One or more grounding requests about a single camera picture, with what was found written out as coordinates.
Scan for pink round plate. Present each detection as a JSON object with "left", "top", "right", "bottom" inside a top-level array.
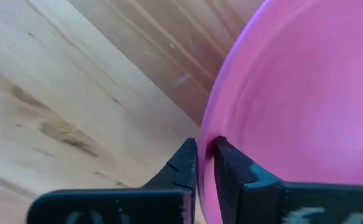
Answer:
[{"left": 196, "top": 0, "right": 363, "bottom": 224}]

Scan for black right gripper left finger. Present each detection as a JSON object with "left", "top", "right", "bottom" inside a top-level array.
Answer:
[{"left": 27, "top": 138, "right": 198, "bottom": 224}]

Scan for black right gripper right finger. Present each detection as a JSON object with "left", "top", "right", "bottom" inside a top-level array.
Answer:
[{"left": 213, "top": 136, "right": 363, "bottom": 224}]

